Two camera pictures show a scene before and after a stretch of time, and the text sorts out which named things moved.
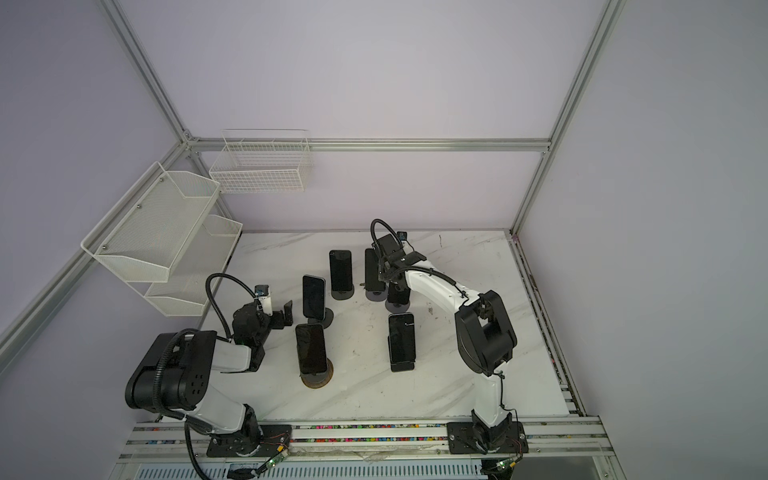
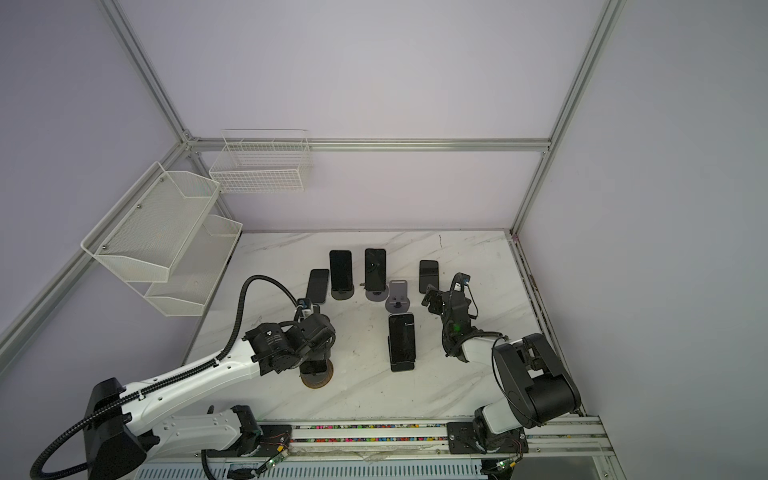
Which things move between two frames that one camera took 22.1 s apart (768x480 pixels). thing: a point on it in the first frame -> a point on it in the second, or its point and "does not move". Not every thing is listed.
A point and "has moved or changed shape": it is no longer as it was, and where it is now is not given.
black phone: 341,270 does not move
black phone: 402,337 does not move
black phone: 372,281 does not move
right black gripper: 382,272 -> 438,297
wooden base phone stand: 319,379 does not move
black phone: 396,294 has moved or changed shape
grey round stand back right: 396,308 does not move
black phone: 314,297 has moved or changed shape
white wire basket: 256,161 does not move
